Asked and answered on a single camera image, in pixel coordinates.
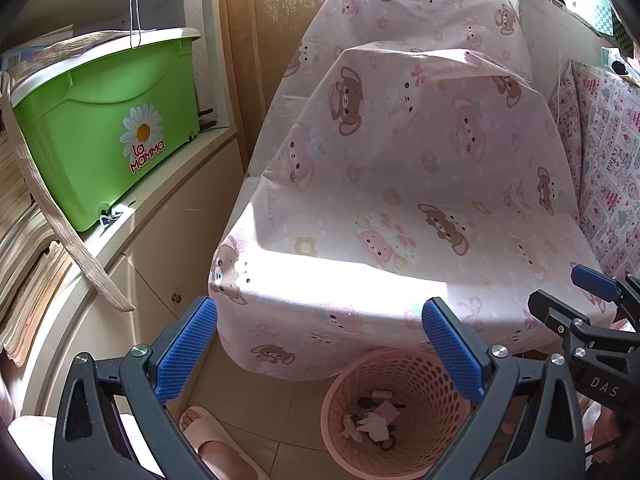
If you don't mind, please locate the beige strap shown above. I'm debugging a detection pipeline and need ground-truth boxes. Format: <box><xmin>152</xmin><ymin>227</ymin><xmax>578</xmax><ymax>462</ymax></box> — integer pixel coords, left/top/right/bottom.
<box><xmin>0</xmin><ymin>30</ymin><xmax>137</xmax><ymax>312</ymax></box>

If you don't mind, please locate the stack of books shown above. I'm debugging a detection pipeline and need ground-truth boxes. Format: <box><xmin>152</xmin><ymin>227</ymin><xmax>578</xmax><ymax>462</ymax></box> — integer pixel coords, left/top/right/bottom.
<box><xmin>0</xmin><ymin>125</ymin><xmax>73</xmax><ymax>366</ymax></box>

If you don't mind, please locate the white tissue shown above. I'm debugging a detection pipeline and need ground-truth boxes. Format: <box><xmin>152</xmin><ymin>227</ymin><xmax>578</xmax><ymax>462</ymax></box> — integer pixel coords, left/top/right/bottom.
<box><xmin>342</xmin><ymin>411</ymin><xmax>392</xmax><ymax>442</ymax></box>

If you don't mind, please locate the flat blue box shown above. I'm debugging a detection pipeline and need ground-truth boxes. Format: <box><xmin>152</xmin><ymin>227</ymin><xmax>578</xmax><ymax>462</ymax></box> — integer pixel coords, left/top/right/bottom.
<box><xmin>0</xmin><ymin>42</ymin><xmax>38</xmax><ymax>73</ymax></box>

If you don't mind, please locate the pink bear printed sheet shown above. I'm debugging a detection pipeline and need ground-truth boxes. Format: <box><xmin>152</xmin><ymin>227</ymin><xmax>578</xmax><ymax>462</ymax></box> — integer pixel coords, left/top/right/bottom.
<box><xmin>209</xmin><ymin>0</ymin><xmax>608</xmax><ymax>378</ymax></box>

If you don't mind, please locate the green plastic storage box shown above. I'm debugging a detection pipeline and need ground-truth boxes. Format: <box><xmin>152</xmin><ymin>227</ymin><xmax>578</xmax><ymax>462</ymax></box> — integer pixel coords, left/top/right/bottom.
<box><xmin>10</xmin><ymin>27</ymin><xmax>202</xmax><ymax>233</ymax></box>

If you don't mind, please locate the pink slipper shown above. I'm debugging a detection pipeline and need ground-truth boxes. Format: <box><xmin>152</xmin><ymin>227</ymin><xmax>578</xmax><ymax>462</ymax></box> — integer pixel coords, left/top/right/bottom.
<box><xmin>179</xmin><ymin>405</ymin><xmax>271</xmax><ymax>480</ymax></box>

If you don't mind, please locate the purple checked tissue pack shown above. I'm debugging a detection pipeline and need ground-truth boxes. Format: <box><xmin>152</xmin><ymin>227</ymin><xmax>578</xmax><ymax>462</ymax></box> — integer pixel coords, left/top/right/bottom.
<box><xmin>372</xmin><ymin>400</ymin><xmax>401</xmax><ymax>423</ymax></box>

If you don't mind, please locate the pink plastic basket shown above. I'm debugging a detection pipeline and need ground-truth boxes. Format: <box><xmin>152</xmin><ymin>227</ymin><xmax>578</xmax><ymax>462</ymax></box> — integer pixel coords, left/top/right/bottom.
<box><xmin>320</xmin><ymin>347</ymin><xmax>481</xmax><ymax>479</ymax></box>

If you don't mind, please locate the green checked item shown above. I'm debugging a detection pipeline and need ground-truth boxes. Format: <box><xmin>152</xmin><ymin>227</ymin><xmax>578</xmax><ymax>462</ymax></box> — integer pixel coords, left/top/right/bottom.
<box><xmin>594</xmin><ymin>0</ymin><xmax>616</xmax><ymax>37</ymax></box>

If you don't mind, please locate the white furniture panel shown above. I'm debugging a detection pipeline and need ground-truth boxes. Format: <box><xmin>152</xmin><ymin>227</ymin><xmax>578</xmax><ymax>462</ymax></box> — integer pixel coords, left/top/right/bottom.
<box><xmin>502</xmin><ymin>0</ymin><xmax>626</xmax><ymax>111</ymax></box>

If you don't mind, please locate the pink patchwork printed blanket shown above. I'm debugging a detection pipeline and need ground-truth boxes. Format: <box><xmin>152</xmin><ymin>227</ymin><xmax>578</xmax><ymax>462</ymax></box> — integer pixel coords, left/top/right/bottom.
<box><xmin>547</xmin><ymin>60</ymin><xmax>640</xmax><ymax>281</ymax></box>

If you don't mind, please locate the white cable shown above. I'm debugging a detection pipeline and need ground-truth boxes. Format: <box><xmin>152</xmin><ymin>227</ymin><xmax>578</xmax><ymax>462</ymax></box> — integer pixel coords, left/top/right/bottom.
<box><xmin>549</xmin><ymin>47</ymin><xmax>569</xmax><ymax>107</ymax></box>

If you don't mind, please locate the person's foot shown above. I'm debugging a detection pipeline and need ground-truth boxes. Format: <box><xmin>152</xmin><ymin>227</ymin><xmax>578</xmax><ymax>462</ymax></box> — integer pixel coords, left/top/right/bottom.
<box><xmin>179</xmin><ymin>406</ymin><xmax>256</xmax><ymax>480</ymax></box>

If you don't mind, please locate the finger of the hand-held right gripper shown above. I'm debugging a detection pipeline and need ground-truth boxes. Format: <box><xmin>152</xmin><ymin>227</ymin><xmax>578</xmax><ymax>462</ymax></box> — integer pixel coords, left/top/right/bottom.
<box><xmin>527</xmin><ymin>288</ymin><xmax>626</xmax><ymax>358</ymax></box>
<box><xmin>571</xmin><ymin>264</ymin><xmax>640</xmax><ymax>323</ymax></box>

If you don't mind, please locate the white shelf unit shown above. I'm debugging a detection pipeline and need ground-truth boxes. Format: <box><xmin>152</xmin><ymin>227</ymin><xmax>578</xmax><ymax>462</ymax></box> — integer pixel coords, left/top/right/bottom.
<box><xmin>0</xmin><ymin>0</ymin><xmax>251</xmax><ymax>421</ymax></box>

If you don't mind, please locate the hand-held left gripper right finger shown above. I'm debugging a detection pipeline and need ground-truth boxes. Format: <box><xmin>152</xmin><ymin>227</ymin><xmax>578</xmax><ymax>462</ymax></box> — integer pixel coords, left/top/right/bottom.
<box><xmin>421</xmin><ymin>296</ymin><xmax>588</xmax><ymax>480</ymax></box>

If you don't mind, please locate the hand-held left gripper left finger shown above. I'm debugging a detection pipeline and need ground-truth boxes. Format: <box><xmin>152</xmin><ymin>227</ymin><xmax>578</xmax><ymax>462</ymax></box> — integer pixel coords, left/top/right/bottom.
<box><xmin>52</xmin><ymin>296</ymin><xmax>219</xmax><ymax>480</ymax></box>

